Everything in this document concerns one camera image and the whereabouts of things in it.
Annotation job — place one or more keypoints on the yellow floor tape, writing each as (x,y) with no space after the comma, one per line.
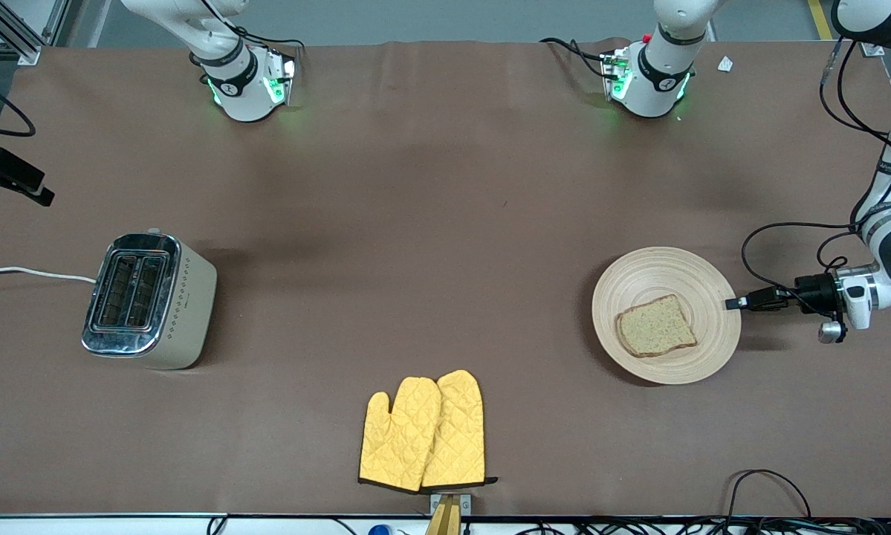
(819,18)

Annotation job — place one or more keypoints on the silver two-slot toaster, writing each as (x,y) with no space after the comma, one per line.
(181,312)

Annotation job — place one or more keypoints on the brown toast slice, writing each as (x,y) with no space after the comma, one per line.
(655,328)

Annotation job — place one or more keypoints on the round wooden plate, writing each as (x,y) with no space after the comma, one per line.
(661,275)

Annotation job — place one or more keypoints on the small white paper scrap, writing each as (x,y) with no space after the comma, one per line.
(725,64)

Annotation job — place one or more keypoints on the yellow quilted oven mitt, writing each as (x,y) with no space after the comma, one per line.
(460,431)
(397,438)

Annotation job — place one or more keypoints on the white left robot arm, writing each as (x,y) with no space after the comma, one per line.
(657,82)

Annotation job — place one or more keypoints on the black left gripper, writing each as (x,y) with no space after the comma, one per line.
(811,289)

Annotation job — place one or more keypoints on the brown table cover sheet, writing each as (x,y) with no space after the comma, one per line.
(445,163)

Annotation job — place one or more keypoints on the wooden clamp with metal bracket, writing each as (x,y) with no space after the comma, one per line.
(445,516)

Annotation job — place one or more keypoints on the aluminium frame profile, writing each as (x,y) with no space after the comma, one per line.
(21,33)

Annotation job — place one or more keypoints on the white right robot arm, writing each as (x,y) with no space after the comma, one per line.
(241,93)

